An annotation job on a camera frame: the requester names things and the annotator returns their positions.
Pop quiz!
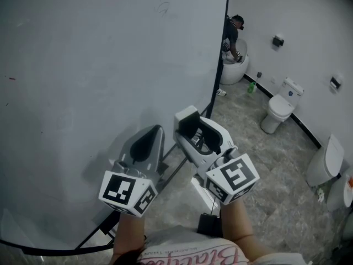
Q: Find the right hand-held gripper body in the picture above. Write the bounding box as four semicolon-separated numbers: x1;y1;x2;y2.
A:
197;146;260;205

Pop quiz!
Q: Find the person's left forearm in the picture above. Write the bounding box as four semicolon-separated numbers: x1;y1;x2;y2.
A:
110;211;148;264

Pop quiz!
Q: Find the white toilet with tank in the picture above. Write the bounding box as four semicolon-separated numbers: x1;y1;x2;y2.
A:
260;77;305;134

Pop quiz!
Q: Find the white toilet with orange label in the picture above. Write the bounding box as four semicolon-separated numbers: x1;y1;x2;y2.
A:
327;167;353;212

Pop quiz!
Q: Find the small black box device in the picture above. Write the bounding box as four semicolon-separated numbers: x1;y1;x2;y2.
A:
197;213;223;239

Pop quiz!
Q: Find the person's white printed shirt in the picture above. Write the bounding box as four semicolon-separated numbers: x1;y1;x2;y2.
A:
137;226;312;265

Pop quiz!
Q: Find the white toilet with raised lid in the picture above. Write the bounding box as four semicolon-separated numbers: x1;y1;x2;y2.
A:
306;133;345;188

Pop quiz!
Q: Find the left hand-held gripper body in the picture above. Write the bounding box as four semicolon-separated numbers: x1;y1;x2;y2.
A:
99;158;162;218

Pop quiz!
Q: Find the person's right forearm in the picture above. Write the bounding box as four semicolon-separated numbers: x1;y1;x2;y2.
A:
219;199;274;259

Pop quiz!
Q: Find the black whiteboard stand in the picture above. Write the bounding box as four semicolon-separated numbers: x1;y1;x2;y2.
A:
154;0;231;193

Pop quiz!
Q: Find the large white whiteboard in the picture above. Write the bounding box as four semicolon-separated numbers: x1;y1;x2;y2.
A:
0;0;230;256

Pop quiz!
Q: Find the round white toilet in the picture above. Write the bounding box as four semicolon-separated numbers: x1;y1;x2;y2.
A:
220;39;250;86

